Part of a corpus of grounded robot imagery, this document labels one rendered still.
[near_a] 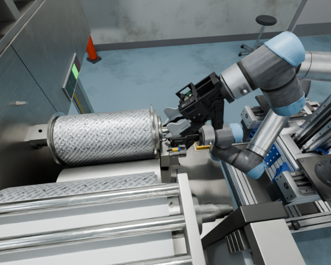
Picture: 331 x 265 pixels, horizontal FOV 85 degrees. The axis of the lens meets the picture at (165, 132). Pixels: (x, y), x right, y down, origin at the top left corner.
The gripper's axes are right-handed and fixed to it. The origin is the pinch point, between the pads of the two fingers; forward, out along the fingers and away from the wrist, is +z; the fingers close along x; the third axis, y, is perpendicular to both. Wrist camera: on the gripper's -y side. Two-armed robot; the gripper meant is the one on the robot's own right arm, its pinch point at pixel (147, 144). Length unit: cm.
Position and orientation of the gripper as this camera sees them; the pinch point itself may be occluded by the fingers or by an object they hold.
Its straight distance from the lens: 68.2
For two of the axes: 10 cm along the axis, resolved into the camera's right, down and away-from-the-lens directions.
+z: -9.9, 1.0, -0.7
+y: 0.0, -6.0, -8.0
